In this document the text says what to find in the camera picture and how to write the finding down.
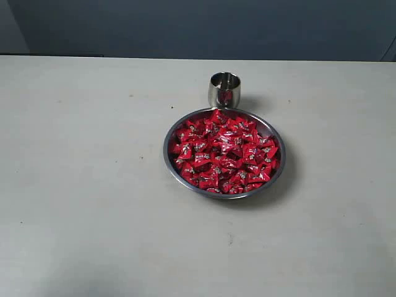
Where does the round steel bowl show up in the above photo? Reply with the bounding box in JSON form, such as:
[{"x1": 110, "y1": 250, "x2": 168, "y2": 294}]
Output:
[{"x1": 163, "y1": 106, "x2": 286, "y2": 200}]

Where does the pile of red wrapped candies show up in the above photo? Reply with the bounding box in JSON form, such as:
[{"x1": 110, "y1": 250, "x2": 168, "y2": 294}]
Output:
[{"x1": 168, "y1": 109, "x2": 282, "y2": 195}]

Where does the stainless steel cup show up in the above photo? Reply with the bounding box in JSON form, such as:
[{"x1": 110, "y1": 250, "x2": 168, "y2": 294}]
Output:
[{"x1": 208, "y1": 72, "x2": 241, "y2": 109}]

